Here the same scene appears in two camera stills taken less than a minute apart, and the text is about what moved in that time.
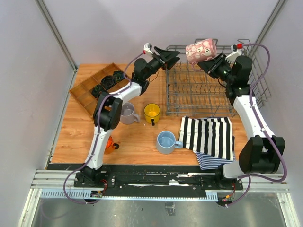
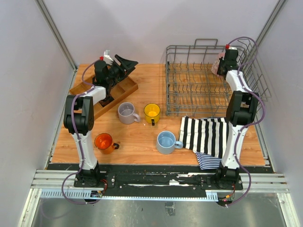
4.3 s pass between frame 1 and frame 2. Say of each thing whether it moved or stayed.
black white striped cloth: stayed
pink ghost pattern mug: moved
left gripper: moved
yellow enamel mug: stayed
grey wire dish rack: stayed
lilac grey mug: stayed
